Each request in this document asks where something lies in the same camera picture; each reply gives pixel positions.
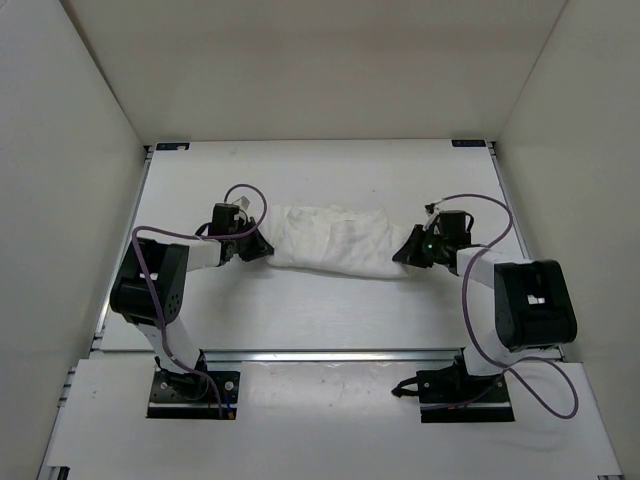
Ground aluminium table front rail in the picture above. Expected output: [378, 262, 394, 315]
[89, 347, 566, 365]

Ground right blue corner label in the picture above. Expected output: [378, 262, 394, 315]
[451, 139, 486, 148]

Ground left blue corner label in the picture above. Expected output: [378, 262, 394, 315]
[155, 142, 190, 151]

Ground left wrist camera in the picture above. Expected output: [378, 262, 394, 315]
[232, 196, 250, 211]

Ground blue corner label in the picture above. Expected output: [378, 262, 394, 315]
[155, 142, 190, 151]
[451, 139, 486, 148]

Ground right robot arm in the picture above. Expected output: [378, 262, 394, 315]
[393, 210, 578, 401]

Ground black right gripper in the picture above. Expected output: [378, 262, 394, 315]
[393, 225, 448, 269]

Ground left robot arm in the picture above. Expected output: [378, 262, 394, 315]
[109, 203, 274, 398]

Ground white pleated skirt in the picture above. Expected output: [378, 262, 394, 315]
[259, 206, 411, 280]

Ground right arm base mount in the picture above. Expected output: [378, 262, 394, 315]
[391, 354, 515, 424]

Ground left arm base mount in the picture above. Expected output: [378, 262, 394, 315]
[146, 369, 241, 421]

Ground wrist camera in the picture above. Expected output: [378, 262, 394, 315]
[232, 196, 250, 211]
[423, 201, 440, 231]

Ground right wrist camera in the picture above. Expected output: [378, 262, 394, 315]
[423, 201, 440, 231]

